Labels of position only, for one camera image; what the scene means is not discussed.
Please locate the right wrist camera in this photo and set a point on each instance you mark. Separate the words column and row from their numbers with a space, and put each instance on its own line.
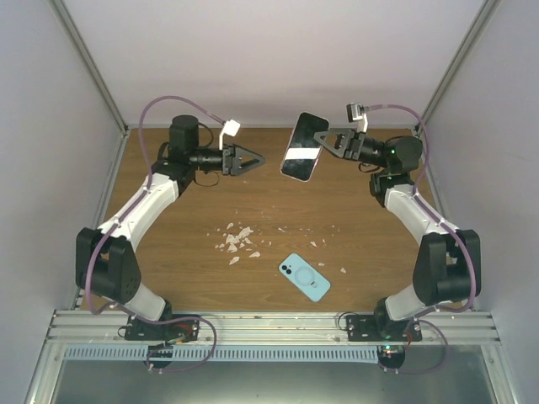
column 356, row 113

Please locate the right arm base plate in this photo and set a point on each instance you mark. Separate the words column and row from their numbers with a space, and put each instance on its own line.
column 363, row 328

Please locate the aluminium frame post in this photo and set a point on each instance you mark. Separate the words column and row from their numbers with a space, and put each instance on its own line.
column 469, row 40
column 67, row 22

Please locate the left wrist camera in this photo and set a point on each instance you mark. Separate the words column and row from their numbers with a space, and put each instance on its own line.
column 230, row 128

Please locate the aluminium front rail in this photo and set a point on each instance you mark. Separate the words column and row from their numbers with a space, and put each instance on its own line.
column 268, row 328

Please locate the left aluminium frame post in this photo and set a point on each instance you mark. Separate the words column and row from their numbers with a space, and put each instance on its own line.
column 67, row 22

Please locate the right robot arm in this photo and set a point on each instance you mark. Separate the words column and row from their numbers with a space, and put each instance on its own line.
column 448, row 265

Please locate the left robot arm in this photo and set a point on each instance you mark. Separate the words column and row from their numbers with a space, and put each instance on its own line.
column 106, row 264

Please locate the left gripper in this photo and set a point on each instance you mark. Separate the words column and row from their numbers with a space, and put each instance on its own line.
column 229, row 156

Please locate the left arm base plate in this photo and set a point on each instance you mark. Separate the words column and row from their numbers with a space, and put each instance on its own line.
column 184, row 329

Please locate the black phone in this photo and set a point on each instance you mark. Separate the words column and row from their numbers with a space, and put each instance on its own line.
column 303, row 151

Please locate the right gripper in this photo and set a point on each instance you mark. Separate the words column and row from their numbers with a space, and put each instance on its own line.
column 348, row 145

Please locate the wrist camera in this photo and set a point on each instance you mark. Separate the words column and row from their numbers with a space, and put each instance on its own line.
column 230, row 128
column 356, row 113

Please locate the light blue cased phone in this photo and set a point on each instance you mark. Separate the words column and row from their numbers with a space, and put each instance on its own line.
column 305, row 277

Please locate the white debris pile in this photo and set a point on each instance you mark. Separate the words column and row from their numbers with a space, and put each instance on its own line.
column 237, row 241

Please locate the right aluminium frame post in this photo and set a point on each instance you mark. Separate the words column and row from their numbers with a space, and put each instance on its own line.
column 469, row 40

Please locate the slotted cable duct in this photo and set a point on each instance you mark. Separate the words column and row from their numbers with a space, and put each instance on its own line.
column 330, row 354

